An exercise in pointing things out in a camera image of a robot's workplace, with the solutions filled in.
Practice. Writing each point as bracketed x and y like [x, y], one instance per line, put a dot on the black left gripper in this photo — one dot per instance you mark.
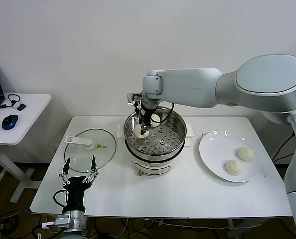
[76, 193]

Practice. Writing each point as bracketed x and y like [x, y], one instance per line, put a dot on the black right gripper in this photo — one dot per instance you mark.
[146, 115]

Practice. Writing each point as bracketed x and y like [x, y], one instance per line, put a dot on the white steamed baozi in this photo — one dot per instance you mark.
[137, 133]
[157, 119]
[245, 154]
[234, 167]

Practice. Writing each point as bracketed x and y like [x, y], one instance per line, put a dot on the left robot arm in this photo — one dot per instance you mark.
[70, 222]

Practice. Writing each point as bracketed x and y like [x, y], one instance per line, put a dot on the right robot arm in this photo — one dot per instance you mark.
[188, 84]

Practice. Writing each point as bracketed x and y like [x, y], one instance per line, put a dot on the steel steamer basket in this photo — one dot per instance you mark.
[168, 139]

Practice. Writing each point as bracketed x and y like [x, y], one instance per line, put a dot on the white electric cooking pot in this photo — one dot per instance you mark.
[150, 167]

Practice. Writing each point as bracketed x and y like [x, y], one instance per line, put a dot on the white side table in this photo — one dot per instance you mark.
[33, 117]

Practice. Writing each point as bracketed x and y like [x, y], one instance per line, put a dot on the white round plate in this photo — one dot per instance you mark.
[212, 154]

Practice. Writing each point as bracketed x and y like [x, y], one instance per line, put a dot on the blue computer mouse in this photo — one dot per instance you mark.
[10, 122]

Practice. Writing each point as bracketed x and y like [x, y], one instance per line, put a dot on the small black adapter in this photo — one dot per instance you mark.
[21, 107]

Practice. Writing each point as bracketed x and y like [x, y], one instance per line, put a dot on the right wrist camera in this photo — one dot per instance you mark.
[133, 98]

